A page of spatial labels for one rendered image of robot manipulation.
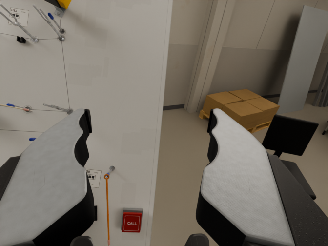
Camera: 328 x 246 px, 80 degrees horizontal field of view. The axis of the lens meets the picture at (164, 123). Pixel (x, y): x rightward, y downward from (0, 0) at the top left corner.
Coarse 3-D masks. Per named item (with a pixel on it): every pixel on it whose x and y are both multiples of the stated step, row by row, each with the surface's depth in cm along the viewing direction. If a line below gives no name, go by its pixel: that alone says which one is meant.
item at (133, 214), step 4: (124, 212) 54; (128, 212) 54; (132, 212) 54; (136, 212) 55; (124, 216) 53; (128, 216) 53; (132, 216) 54; (136, 216) 54; (140, 216) 54; (124, 220) 53; (128, 220) 53; (132, 220) 54; (136, 220) 54; (140, 220) 54; (124, 224) 53; (128, 224) 53; (132, 224) 53; (136, 224) 54; (140, 224) 54; (124, 228) 53; (128, 228) 53; (132, 228) 53; (136, 228) 54; (140, 228) 54
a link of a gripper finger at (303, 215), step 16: (272, 160) 8; (288, 176) 7; (288, 192) 7; (304, 192) 7; (288, 208) 6; (304, 208) 6; (320, 208) 6; (288, 224) 6; (304, 224) 6; (320, 224) 6; (304, 240) 5; (320, 240) 5
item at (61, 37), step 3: (33, 6) 43; (36, 9) 44; (39, 12) 45; (42, 12) 44; (42, 15) 46; (45, 15) 45; (48, 21) 48; (51, 24) 49; (54, 27) 51; (54, 30) 52; (57, 33) 53; (60, 36) 55; (63, 36) 56; (60, 39) 56; (63, 39) 56
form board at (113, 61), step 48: (0, 0) 55; (96, 0) 58; (144, 0) 60; (0, 48) 54; (48, 48) 56; (96, 48) 58; (144, 48) 60; (0, 96) 54; (48, 96) 55; (96, 96) 57; (144, 96) 59; (0, 144) 53; (96, 144) 56; (144, 144) 58; (96, 192) 56; (144, 192) 58; (96, 240) 55; (144, 240) 57
